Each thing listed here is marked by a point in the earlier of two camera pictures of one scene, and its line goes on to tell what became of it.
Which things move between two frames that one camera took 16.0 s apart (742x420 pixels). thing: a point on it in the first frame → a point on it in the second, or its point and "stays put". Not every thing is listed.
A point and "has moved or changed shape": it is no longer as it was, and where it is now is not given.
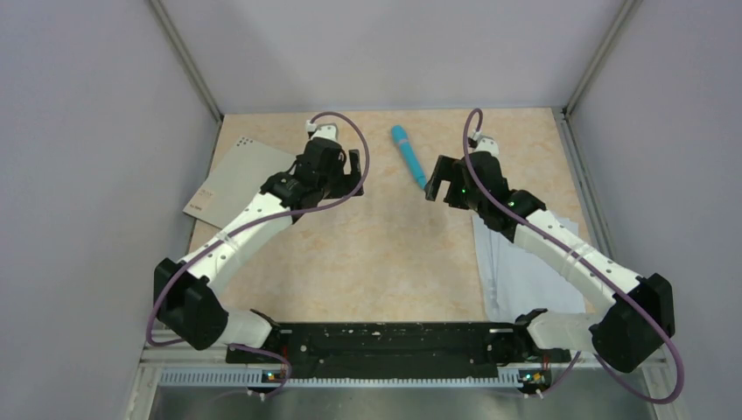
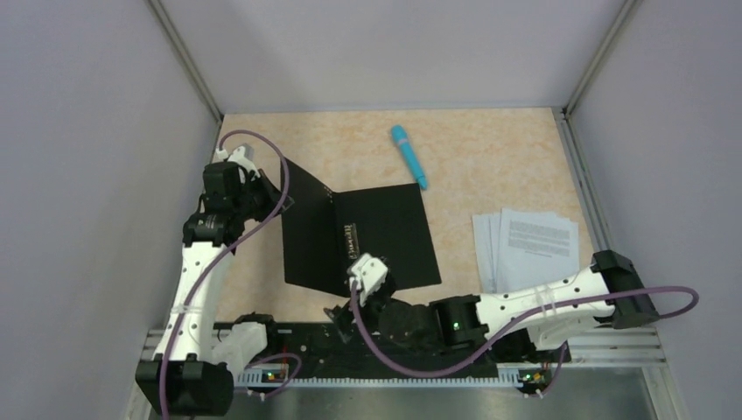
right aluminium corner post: [622, 22] stays put
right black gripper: [446, 168] → [344, 317]
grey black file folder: [241, 174] has moved or changed shape
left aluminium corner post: [180, 45] stays put
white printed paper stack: [516, 281] stays put
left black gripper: [346, 183] → [274, 194]
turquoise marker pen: [400, 136] stays put
